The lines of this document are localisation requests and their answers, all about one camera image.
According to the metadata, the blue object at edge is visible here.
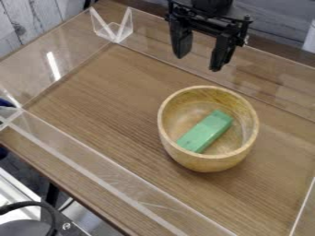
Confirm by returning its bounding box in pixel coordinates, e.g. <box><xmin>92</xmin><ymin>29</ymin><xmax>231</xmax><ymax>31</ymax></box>
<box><xmin>0</xmin><ymin>98</ymin><xmax>16</xmax><ymax>108</ymax></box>

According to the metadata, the brown wooden bowl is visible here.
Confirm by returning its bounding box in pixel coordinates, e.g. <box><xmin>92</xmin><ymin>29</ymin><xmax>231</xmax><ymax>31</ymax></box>
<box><xmin>157</xmin><ymin>86</ymin><xmax>260</xmax><ymax>172</ymax></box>

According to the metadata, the clear acrylic enclosure wall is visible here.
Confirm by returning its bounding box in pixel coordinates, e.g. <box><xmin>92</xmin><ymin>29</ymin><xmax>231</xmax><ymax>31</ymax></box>
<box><xmin>0</xmin><ymin>0</ymin><xmax>315</xmax><ymax>236</ymax></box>

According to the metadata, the black metal table leg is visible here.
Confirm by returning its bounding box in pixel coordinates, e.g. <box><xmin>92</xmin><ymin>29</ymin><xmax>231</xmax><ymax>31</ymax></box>
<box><xmin>45</xmin><ymin>183</ymin><xmax>60</xmax><ymax>207</ymax></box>

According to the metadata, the black metal bracket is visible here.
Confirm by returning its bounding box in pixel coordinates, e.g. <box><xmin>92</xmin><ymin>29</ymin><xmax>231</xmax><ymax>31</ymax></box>
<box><xmin>40</xmin><ymin>208</ymin><xmax>91</xmax><ymax>236</ymax></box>

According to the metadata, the green rectangular block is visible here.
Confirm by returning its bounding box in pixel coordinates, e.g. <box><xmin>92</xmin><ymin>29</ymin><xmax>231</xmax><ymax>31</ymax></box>
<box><xmin>176</xmin><ymin>110</ymin><xmax>234</xmax><ymax>153</ymax></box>

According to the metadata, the black cable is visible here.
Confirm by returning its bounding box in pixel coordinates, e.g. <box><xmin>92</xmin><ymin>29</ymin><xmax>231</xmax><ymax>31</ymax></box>
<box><xmin>0</xmin><ymin>200</ymin><xmax>59</xmax><ymax>236</ymax></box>

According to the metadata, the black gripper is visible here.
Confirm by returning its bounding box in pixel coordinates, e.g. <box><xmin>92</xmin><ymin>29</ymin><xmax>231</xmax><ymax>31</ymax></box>
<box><xmin>165</xmin><ymin>0</ymin><xmax>254</xmax><ymax>72</ymax></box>

